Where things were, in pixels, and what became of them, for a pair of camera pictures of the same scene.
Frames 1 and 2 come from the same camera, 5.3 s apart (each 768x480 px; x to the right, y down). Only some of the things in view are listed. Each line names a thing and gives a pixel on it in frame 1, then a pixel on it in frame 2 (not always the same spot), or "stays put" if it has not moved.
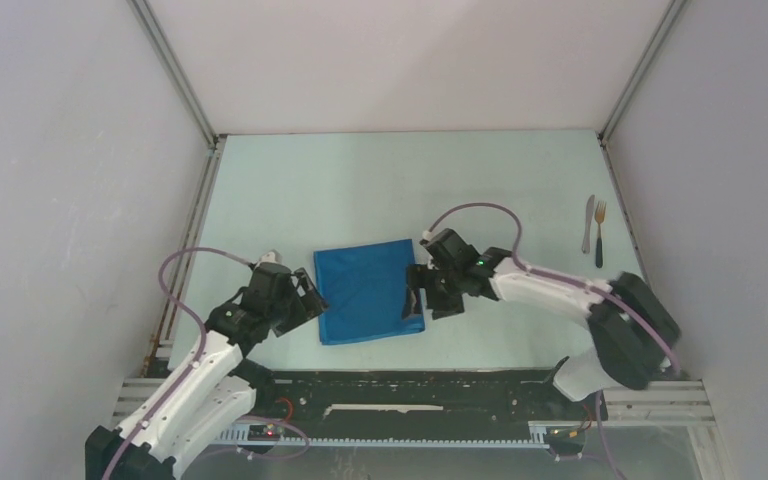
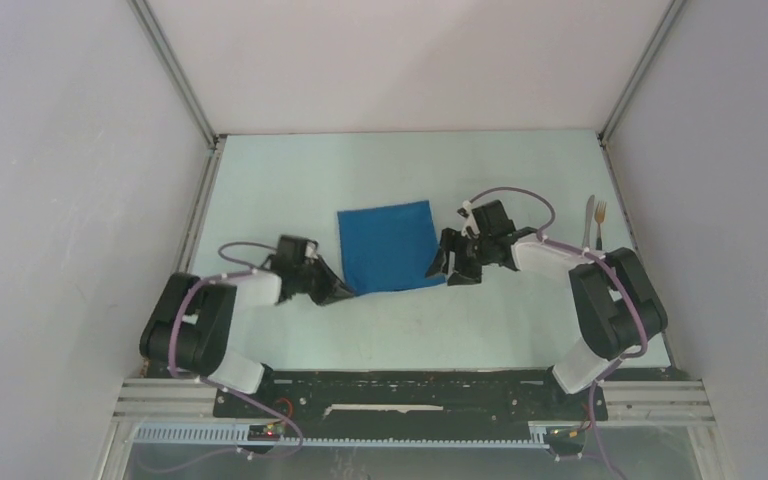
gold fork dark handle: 599,214 stays put
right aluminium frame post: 604,132 stays put
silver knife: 590,211 stays put
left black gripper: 311,303 -> 334,290
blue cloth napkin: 365,288 -> 388,248
